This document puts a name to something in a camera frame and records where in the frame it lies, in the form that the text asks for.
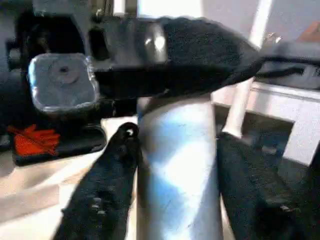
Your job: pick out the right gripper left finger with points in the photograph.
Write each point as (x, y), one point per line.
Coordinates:
(105, 187)

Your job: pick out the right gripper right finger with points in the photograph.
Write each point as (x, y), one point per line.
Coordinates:
(257, 200)

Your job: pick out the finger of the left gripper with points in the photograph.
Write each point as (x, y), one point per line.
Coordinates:
(200, 42)
(187, 80)

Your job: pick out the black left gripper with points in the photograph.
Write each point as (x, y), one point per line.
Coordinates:
(62, 142)

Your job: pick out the white sideboard with glass doors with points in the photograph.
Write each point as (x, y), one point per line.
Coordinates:
(300, 117)

